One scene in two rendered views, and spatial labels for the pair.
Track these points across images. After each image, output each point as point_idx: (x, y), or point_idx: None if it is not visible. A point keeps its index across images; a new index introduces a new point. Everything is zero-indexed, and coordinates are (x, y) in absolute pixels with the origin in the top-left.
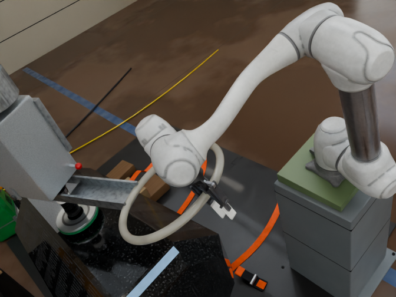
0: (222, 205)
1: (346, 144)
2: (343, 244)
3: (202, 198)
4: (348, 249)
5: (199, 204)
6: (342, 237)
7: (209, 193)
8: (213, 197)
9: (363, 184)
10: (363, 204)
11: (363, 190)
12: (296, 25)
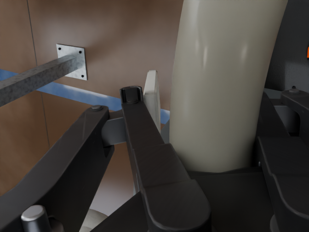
0: (121, 101)
1: None
2: (167, 134)
3: (185, 85)
4: (163, 129)
5: (186, 12)
6: (164, 142)
7: (132, 155)
8: (128, 136)
9: (79, 230)
10: (134, 194)
11: (90, 218)
12: None
